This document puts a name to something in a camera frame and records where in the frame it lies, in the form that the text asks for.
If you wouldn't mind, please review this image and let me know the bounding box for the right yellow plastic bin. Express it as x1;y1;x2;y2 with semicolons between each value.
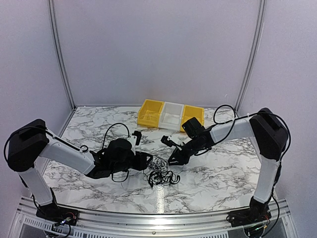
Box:
180;105;205;132

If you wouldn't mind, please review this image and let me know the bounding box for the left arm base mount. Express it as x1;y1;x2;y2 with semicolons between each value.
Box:
36;198;79;226

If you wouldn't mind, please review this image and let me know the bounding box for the left aluminium corner post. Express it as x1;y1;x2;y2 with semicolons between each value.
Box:
47;0;77;111

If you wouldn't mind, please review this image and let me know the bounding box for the left yellow plastic bin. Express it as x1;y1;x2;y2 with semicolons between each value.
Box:
137;99;164;127

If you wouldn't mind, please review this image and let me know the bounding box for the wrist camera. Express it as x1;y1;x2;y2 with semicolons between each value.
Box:
131;130;142;146
160;135;178;147

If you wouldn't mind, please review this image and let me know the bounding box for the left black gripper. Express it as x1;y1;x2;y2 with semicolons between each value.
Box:
110;151;153;174

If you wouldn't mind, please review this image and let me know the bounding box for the right aluminium corner post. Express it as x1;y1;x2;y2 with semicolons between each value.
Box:
234;0;266;112

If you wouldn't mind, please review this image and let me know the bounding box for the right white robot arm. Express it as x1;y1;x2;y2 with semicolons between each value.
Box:
161;108;291;222

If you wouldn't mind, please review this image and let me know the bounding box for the white plastic bin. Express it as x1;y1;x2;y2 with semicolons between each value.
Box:
158;102;184;131

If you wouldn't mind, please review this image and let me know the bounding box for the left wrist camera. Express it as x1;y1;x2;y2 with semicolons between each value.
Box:
131;130;142;146

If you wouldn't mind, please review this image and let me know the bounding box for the yellow plastic bin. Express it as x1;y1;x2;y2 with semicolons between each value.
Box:
137;99;164;127
180;105;205;132

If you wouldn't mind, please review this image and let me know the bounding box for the aluminium front rail frame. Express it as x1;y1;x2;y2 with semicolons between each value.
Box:
8;197;298;238

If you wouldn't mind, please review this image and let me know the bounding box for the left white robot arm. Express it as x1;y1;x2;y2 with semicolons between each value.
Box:
3;119;153;221

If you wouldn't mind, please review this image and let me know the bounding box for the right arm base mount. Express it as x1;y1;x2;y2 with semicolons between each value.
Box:
226;197;271;227

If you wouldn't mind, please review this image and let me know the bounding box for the white thin cable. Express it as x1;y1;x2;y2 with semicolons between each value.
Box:
140;112;159;123

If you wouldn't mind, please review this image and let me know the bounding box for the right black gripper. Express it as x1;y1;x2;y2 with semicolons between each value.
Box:
166;137;205;166

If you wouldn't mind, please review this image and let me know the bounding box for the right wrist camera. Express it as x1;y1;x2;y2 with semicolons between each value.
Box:
160;135;178;147

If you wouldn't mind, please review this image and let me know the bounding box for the aluminium corner post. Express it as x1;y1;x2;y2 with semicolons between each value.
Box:
47;0;77;111
234;0;266;112

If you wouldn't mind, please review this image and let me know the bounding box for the black cable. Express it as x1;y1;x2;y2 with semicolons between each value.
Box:
144;155;181;187

